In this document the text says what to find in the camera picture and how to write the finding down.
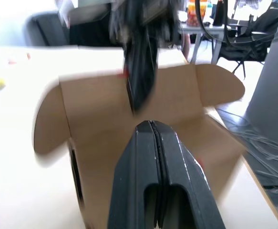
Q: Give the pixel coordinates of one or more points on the white-legged table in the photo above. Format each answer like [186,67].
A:
[212,31]

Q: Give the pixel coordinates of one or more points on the silver robot body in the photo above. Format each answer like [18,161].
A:
[272,71]

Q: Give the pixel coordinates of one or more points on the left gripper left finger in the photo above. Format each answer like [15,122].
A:
[134,171]

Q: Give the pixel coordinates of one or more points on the jar with orange contents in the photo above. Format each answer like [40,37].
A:
[193,15]

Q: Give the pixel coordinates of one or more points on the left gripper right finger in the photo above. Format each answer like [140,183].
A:
[186,181]

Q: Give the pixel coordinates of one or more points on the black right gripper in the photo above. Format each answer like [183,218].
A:
[143,16]

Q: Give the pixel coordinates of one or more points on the brown cardboard box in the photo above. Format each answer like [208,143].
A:
[105,102]

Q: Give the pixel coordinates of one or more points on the black folding chair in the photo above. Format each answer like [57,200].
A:
[248,47]

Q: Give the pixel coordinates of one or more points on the black office chair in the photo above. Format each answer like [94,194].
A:
[45,28]

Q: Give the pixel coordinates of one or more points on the white glue gun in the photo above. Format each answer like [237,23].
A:
[17,59]

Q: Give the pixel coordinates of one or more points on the black bottle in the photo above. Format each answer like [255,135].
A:
[219,13]

